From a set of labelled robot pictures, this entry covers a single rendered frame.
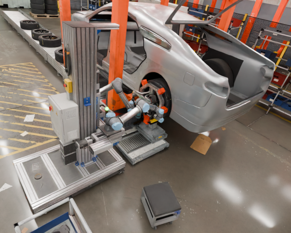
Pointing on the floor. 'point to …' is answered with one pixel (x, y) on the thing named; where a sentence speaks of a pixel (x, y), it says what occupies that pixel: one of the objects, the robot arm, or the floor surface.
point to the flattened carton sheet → (201, 144)
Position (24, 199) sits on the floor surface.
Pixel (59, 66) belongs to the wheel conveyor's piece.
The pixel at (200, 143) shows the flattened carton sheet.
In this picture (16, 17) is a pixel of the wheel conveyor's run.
